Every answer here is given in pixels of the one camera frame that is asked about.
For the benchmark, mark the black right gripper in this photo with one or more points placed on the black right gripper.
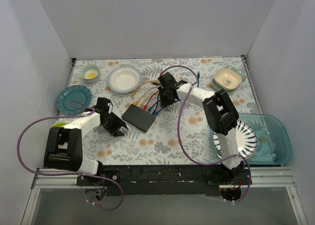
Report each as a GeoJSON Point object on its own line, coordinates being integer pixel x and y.
{"type": "Point", "coordinates": [166, 94]}

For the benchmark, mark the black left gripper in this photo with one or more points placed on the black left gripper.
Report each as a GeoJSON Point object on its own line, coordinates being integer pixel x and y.
{"type": "Point", "coordinates": [112, 123]}

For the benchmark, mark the black network switch box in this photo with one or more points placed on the black network switch box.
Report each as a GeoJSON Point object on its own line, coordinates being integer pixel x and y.
{"type": "Point", "coordinates": [138, 118]}

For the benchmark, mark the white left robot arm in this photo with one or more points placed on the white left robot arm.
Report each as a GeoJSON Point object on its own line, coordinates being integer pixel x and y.
{"type": "Point", "coordinates": [64, 148]}

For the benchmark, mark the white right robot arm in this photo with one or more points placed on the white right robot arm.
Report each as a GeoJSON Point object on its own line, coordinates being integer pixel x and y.
{"type": "Point", "coordinates": [221, 116]}

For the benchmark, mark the floral patterned tablecloth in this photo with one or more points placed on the floral patterned tablecloth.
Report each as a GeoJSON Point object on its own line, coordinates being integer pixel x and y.
{"type": "Point", "coordinates": [160, 144]}

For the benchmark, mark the white shallow bowl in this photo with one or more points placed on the white shallow bowl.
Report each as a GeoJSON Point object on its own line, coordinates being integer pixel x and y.
{"type": "Point", "coordinates": [124, 79]}

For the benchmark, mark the teal scalloped plate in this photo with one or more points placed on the teal scalloped plate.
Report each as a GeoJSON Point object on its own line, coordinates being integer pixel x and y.
{"type": "Point", "coordinates": [71, 100]}

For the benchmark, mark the lime green bowl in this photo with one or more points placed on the lime green bowl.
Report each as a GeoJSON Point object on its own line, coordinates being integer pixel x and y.
{"type": "Point", "coordinates": [59, 124]}

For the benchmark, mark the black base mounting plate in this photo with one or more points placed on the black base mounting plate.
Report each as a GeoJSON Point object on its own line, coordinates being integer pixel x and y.
{"type": "Point", "coordinates": [161, 179]}

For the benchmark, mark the small patterned bowl yellow centre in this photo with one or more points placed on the small patterned bowl yellow centre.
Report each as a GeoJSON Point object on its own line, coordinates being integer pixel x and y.
{"type": "Point", "coordinates": [90, 73]}

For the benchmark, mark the cream square bowl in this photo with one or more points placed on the cream square bowl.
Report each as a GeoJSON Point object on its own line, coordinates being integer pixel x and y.
{"type": "Point", "coordinates": [227, 79]}

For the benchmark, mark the blue striped round plate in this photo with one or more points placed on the blue striped round plate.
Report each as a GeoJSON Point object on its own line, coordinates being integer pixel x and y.
{"type": "Point", "coordinates": [246, 140]}

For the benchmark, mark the transparent blue plastic tray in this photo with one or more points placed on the transparent blue plastic tray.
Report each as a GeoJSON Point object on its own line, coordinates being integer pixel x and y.
{"type": "Point", "coordinates": [273, 144]}

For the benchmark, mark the blue ethernet cable end port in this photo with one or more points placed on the blue ethernet cable end port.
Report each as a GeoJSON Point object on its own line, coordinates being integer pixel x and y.
{"type": "Point", "coordinates": [162, 109]}

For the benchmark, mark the aluminium frame rail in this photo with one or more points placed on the aluminium frame rail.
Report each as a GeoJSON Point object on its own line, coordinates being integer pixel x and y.
{"type": "Point", "coordinates": [166, 195]}

